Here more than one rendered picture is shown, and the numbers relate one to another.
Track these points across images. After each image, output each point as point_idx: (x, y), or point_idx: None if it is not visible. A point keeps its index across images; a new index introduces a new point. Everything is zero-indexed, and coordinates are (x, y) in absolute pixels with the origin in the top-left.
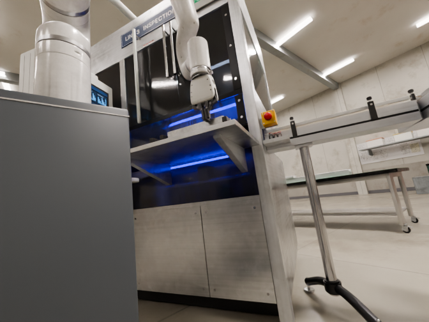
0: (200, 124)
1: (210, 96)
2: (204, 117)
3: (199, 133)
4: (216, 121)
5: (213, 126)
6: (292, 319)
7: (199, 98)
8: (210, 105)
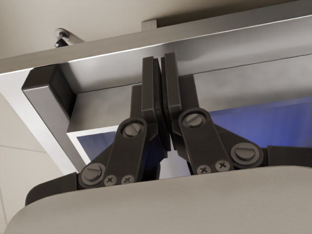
0: (235, 96)
1: (43, 204)
2: (161, 64)
3: (214, 18)
4: (115, 108)
5: (116, 44)
6: (141, 25)
7: (194, 205)
8: (102, 154)
